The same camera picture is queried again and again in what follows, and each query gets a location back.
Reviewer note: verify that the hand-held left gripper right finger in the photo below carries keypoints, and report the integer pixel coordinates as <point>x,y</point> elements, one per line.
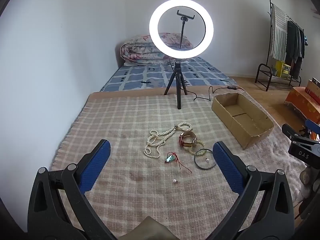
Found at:
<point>226,165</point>

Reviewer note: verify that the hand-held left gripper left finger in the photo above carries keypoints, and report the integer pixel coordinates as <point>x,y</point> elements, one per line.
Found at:
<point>96,165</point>

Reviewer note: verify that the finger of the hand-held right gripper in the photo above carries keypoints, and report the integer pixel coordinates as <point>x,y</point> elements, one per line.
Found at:
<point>295,133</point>
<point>313,127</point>

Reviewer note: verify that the dark thin bangle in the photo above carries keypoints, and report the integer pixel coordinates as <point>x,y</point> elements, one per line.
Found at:
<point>195,160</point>

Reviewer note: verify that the cardboard box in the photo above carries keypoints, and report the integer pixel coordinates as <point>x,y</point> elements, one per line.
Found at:
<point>250,135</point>

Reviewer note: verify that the person's right hand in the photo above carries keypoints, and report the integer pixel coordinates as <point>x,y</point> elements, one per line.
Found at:
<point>307,178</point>

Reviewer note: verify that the orange patterned box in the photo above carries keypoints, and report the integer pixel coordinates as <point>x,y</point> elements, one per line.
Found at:
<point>302,102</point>

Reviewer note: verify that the small brown carton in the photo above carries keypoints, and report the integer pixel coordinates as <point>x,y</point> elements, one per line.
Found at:
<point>314,86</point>

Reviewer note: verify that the pink plaid blanket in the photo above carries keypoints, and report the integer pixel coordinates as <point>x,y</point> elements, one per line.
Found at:
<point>112,120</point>

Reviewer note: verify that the yellow box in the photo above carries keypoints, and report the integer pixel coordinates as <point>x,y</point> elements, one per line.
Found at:
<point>283,68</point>

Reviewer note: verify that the black metal clothes rack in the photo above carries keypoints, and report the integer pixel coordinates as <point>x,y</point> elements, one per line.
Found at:
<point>265,64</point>

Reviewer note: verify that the dark hanging clothes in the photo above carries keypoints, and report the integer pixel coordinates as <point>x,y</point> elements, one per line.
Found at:
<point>293,45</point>

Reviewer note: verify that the black tripod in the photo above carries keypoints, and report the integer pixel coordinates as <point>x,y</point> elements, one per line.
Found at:
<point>178,80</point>

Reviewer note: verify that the blue patterned bed sheet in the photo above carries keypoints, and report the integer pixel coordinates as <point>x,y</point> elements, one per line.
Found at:
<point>140,77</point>

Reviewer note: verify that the striped towel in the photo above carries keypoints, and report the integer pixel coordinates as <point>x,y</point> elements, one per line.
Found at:
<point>278,35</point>

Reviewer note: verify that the folded floral quilt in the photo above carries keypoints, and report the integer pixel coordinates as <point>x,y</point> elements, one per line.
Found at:
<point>140,52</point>

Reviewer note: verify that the black phone holder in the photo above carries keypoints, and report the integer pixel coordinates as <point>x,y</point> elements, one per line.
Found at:
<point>185,18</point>

